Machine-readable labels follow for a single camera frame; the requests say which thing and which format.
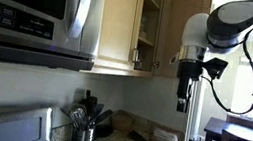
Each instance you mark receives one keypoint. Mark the black spatula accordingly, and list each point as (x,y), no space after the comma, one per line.
(96,113)

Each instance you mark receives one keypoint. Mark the black cooking spoon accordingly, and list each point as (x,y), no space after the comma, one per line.
(105,115)

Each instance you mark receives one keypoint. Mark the light wooden cabinet door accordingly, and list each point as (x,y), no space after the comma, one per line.
(173,27)
(117,18)

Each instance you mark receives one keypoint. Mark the white room door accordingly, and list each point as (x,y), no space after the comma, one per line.
(194,121)

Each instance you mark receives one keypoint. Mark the metal whisk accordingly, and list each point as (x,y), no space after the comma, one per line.
(78,115)

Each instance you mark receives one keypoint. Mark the glass storage jar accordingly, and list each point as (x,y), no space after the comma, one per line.
(144,27)

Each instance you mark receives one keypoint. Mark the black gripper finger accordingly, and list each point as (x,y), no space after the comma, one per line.
(182,100)

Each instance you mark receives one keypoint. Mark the dark kitchen utensil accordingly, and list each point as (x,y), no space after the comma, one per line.
(89,99)

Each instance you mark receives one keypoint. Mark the round wooden board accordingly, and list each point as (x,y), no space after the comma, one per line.
(121,123)

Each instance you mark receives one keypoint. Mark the black round dish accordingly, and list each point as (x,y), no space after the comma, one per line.
(104,131)

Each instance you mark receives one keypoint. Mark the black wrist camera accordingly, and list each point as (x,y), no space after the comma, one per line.
(216,67)

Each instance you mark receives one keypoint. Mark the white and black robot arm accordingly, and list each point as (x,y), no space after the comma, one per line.
(242,13)

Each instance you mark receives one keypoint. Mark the wooden wall cabinet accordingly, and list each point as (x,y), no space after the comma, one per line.
(153,24)

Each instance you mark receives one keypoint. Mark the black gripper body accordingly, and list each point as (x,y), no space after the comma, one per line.
(189,70)

